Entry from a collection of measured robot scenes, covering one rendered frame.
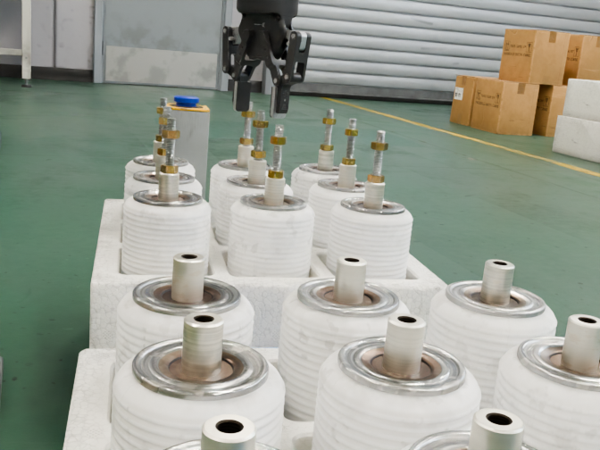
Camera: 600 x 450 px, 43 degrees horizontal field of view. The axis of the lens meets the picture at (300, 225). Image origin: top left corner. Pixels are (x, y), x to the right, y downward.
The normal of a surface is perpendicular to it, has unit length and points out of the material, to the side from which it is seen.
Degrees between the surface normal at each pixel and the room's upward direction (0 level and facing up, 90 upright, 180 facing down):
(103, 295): 90
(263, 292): 90
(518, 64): 90
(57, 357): 0
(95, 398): 0
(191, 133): 90
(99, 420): 0
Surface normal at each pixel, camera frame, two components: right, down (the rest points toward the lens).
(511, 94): 0.30, 0.25
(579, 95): -0.93, 0.01
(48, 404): 0.08, -0.97
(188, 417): 0.01, -0.33
